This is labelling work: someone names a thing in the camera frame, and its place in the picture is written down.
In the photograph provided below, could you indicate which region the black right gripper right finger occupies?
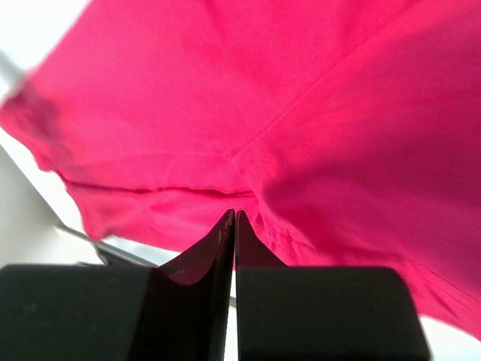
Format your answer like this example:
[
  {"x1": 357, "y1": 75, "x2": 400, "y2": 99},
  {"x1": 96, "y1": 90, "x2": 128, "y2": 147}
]
[{"x1": 235, "y1": 211, "x2": 431, "y2": 360}]

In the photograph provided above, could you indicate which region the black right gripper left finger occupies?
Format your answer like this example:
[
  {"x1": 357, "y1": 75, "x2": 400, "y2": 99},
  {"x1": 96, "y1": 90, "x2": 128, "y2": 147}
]
[{"x1": 1, "y1": 211, "x2": 235, "y2": 360}]

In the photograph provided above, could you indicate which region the magenta t shirt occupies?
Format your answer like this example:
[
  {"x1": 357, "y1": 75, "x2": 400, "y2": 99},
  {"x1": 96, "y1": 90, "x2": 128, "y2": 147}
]
[{"x1": 1, "y1": 1, "x2": 480, "y2": 337}]

